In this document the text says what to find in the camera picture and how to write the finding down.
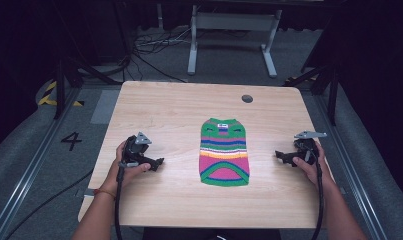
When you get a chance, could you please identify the black metal stand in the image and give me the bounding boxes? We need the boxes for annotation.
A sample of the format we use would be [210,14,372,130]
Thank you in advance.
[282,62,341,128]
[53,55,124,121]

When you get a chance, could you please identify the thin black floor cable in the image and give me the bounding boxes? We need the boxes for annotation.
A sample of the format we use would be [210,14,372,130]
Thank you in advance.
[3,169,95,240]

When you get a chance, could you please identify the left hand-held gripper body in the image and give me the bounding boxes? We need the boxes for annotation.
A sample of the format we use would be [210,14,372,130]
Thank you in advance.
[121,131,153,167]

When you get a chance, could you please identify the left hand-held gripper cable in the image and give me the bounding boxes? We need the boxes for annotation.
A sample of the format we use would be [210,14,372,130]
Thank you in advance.
[113,162,127,240]

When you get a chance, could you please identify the person's left hand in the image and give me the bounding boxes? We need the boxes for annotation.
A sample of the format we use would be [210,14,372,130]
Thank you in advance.
[98,139,152,198]

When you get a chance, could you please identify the tangle of floor cables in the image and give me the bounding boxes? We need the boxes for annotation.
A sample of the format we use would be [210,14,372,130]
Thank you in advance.
[131,25,194,84]

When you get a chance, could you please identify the metal floor rail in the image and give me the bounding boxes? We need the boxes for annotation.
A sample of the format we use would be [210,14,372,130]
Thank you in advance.
[0,87,82,240]
[313,94,390,240]

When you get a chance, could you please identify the right hand-held gripper cable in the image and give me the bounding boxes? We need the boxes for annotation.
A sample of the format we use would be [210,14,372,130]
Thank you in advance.
[309,151,325,240]

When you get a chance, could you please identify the hand-held gripper cable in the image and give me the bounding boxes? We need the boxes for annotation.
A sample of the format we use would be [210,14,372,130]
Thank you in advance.
[113,162,127,240]
[309,151,325,240]

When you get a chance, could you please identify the yellow black floor tape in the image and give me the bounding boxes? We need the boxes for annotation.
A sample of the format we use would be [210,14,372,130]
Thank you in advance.
[37,80,85,108]

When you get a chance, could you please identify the white metal desk frame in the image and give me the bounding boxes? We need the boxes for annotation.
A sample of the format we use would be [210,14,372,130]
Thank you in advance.
[186,4,284,80]

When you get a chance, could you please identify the orange wrist bracelet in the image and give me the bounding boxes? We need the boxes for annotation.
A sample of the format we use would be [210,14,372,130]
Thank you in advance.
[92,188,117,199]

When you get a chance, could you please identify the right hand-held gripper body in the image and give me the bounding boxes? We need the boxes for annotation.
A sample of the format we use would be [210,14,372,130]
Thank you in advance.
[293,130,328,166]

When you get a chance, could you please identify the person's right hand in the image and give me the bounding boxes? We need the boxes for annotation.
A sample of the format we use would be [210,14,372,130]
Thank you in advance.
[292,140,337,192]

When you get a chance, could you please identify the striped knitted pet sweater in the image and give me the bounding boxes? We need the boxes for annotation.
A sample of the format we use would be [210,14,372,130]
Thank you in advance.
[198,117,251,188]

